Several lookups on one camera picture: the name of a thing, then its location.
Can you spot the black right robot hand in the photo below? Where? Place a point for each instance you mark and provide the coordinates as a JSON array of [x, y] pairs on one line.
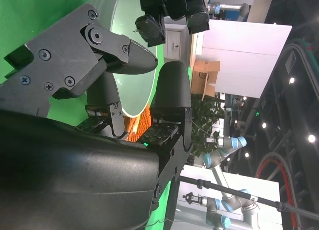
[[74, 177]]

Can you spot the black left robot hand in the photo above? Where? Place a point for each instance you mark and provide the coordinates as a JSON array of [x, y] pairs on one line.
[[174, 5]]

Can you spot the grey round bowl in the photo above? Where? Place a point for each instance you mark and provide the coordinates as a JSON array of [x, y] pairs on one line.
[[134, 90]]

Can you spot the orange wicker basket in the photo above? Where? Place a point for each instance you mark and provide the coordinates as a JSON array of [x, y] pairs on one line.
[[142, 122]]

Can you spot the brown cardboard box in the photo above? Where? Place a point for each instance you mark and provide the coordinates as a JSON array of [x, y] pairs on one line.
[[203, 75]]

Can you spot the green leafy plant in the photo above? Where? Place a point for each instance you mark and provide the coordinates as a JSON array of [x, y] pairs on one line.
[[207, 120]]

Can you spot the green tablecloth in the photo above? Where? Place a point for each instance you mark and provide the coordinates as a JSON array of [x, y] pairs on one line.
[[30, 15]]

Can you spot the black metal rod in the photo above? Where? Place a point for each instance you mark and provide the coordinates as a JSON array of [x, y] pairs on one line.
[[224, 188]]

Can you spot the white partition wall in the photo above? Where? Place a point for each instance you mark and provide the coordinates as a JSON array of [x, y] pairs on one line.
[[246, 60], [261, 190]]

